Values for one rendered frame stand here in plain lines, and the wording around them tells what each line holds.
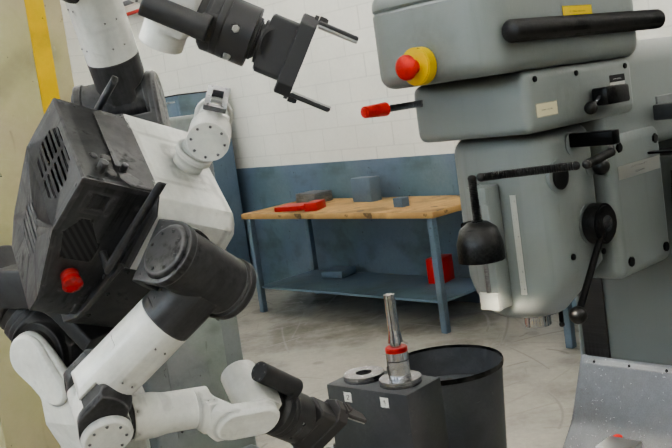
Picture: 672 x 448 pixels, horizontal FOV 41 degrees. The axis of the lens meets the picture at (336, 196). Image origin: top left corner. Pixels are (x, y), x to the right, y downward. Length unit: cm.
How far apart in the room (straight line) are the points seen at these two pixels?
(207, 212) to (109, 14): 38
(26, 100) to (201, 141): 158
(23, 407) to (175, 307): 169
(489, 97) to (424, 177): 592
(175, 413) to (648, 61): 106
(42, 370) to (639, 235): 107
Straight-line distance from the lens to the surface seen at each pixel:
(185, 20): 126
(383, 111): 150
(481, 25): 139
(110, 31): 157
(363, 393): 194
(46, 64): 298
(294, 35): 130
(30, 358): 165
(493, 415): 367
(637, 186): 172
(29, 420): 299
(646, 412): 202
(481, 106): 150
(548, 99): 150
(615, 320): 204
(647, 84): 180
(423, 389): 191
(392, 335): 190
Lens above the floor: 172
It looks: 6 degrees down
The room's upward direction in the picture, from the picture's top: 8 degrees counter-clockwise
